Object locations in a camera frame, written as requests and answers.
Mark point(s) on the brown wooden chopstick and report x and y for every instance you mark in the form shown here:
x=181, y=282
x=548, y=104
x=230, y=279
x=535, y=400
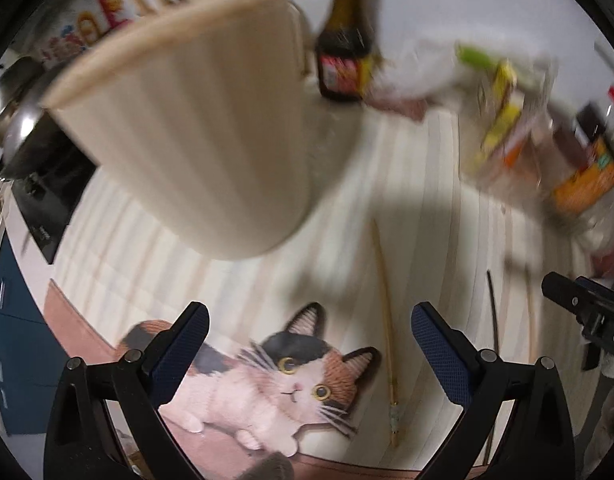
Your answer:
x=529, y=310

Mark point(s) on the black chopstick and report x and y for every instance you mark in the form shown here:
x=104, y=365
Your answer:
x=493, y=310

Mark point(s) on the plastic bag with dried food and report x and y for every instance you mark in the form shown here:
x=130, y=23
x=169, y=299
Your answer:
x=412, y=85

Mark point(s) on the light bamboo chopstick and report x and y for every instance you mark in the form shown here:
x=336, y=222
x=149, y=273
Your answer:
x=386, y=310

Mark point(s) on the green packet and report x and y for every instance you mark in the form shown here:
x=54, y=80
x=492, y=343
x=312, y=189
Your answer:
x=477, y=56

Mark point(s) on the cream ribbed utensil holder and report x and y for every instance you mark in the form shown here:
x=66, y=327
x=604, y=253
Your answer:
x=197, y=135

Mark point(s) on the clear plastic organizer bin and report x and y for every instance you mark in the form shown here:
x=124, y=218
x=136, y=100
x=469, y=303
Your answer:
x=512, y=180

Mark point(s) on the yellow-capped dark sauce bottle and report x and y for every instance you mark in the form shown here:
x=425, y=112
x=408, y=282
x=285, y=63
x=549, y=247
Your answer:
x=344, y=45

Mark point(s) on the red tomato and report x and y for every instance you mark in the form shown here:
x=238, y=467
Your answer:
x=609, y=262

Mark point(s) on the black induction cooktop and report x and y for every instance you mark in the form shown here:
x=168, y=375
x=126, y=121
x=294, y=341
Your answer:
x=52, y=200

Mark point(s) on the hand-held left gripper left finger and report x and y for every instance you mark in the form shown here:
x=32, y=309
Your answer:
x=182, y=355

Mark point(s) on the yellow box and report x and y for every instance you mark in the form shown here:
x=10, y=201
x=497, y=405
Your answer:
x=502, y=115

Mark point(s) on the dark metal wok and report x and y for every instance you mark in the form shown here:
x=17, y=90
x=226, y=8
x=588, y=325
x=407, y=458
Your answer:
x=27, y=145

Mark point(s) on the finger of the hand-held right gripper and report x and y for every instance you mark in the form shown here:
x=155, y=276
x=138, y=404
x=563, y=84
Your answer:
x=607, y=287
x=562, y=292

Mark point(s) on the blue kitchen cabinet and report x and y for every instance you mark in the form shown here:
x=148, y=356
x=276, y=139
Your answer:
x=22, y=340

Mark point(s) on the steel steamer pot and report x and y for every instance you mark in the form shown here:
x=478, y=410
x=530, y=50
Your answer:
x=12, y=95

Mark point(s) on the colourful wall sticker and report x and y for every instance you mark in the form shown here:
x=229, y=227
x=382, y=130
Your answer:
x=97, y=25

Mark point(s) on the white and orange salt packet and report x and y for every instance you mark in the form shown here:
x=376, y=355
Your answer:
x=524, y=145

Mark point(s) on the red-capped soy sauce bottle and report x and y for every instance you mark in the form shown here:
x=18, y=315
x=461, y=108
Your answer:
x=587, y=175

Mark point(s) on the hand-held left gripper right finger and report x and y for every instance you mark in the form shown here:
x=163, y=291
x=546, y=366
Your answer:
x=439, y=355

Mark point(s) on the striped cat print table mat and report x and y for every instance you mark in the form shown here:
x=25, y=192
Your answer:
x=437, y=260

